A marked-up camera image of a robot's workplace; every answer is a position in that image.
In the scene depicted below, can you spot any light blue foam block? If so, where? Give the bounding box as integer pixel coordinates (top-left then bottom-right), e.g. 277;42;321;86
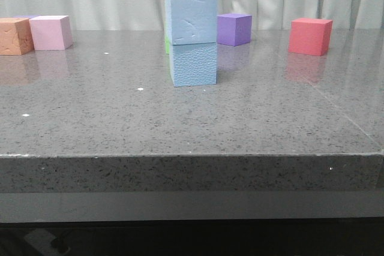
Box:
164;0;218;46
169;43;217;87

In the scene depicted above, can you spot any green foam block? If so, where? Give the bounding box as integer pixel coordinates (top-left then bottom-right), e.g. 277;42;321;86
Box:
164;35;170;54

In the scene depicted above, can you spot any purple foam block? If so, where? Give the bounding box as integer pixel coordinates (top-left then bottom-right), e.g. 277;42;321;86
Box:
217;13;252;46

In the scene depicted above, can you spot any red foam block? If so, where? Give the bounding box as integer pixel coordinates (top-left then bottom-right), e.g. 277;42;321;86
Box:
288;17;333;56

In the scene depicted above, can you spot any pink foam block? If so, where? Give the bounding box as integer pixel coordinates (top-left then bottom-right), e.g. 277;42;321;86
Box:
29;16;73;50

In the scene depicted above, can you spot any lavender foam block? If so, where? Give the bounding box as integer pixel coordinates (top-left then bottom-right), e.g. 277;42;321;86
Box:
13;15;40;19

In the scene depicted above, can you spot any dented orange foam block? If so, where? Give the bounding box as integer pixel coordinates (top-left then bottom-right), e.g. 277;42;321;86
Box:
0;17;34;55

